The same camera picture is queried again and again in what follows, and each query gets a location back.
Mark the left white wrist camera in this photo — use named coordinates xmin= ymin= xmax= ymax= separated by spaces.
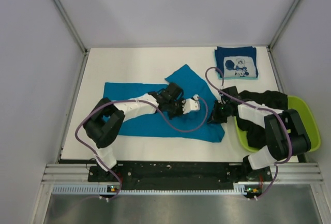
xmin=182 ymin=94 xmax=200 ymax=114

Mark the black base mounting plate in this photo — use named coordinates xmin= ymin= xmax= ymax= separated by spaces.
xmin=87 ymin=159 xmax=275 ymax=191

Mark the aluminium corner frame post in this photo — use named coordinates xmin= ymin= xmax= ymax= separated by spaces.
xmin=267 ymin=0 xmax=318 ymax=52
xmin=38 ymin=0 xmax=89 ymax=54

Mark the navy cartoon print folded shirt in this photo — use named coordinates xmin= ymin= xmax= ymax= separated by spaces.
xmin=214 ymin=46 xmax=259 ymax=78

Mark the black t-shirt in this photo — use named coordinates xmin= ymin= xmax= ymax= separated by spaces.
xmin=236 ymin=90 xmax=288 ymax=152

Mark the grey slotted cable duct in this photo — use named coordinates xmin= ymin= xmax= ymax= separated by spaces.
xmin=52 ymin=184 xmax=262 ymax=196

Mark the lime green plastic basin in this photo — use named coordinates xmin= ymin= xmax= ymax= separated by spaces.
xmin=235 ymin=91 xmax=321 ymax=152

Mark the teal blue t-shirt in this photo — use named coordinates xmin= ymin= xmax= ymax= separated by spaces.
xmin=103 ymin=65 xmax=225 ymax=143

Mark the left aluminium corner frame post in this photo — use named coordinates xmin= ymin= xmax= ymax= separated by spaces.
xmin=38 ymin=0 xmax=89 ymax=54

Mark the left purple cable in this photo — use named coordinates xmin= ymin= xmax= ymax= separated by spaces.
xmin=74 ymin=96 xmax=209 ymax=202

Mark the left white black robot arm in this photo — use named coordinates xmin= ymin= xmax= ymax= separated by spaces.
xmin=83 ymin=83 xmax=185 ymax=181

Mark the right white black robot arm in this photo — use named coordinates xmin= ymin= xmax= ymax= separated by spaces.
xmin=207 ymin=86 xmax=311 ymax=181

